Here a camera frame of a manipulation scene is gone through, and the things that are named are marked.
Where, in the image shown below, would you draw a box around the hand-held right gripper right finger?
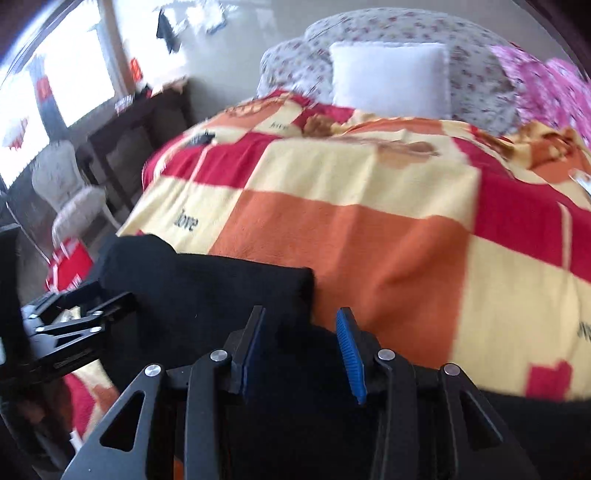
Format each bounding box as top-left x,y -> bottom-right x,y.
335,307 -> 541,480

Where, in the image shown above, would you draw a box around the checkered red orange yellow blanket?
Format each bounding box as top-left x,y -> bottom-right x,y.
65,90 -> 591,444

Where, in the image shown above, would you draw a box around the white wicker chair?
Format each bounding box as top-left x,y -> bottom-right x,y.
31,140 -> 122,250

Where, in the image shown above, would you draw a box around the white pillow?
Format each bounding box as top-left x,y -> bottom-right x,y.
329,41 -> 452,120

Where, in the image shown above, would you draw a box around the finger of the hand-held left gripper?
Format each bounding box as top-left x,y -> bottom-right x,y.
22,281 -> 138,370

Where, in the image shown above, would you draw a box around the dark wooden desk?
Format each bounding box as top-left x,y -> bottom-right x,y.
76,78 -> 197,208

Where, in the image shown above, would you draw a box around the red box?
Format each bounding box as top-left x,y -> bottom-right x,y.
45,239 -> 95,292

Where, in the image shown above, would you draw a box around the pink floral pillow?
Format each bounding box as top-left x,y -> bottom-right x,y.
489,44 -> 591,148

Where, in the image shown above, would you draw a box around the floral patterned pillows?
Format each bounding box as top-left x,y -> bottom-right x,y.
256,8 -> 522,137

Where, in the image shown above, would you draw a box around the black pants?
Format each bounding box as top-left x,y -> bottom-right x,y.
69,234 -> 591,480

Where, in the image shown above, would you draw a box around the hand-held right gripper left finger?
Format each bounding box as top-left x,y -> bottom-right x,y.
61,305 -> 267,480

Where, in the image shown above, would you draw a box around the dark hanging garment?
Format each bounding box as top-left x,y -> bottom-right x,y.
156,9 -> 182,54

